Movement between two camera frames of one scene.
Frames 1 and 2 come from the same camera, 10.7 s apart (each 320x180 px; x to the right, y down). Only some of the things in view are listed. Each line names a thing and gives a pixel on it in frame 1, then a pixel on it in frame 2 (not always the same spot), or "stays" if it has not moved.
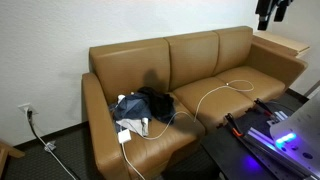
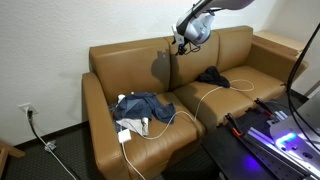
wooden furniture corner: [6, 150] stays
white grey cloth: [139, 126] stays
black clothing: [162, 105] -> [212, 75]
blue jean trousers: [132, 107] stays
